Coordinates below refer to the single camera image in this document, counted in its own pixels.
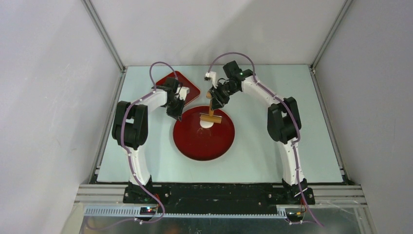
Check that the white dough ball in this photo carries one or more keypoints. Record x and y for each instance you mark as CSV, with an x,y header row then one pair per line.
x,y
206,124

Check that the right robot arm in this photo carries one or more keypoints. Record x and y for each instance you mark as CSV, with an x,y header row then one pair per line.
x,y
283,118

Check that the rectangular red tray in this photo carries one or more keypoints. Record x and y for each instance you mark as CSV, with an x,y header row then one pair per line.
x,y
194,91

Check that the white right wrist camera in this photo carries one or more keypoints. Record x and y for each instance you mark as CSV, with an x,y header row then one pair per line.
x,y
212,77

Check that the wooden dough roller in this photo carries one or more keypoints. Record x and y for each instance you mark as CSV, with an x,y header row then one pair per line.
x,y
210,117

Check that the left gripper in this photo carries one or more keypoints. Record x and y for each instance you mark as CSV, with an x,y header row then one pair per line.
x,y
177,114

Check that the round red plate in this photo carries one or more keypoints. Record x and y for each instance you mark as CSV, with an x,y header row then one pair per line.
x,y
203,144

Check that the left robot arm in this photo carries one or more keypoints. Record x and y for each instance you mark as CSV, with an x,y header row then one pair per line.
x,y
131,123

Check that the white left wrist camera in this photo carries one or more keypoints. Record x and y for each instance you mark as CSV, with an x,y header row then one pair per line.
x,y
183,92

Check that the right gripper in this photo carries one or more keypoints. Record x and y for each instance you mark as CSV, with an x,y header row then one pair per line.
x,y
217,102

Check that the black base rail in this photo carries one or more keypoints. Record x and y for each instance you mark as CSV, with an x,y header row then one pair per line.
x,y
218,198

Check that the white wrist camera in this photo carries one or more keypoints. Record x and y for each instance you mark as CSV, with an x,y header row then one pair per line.
x,y
183,92
212,77

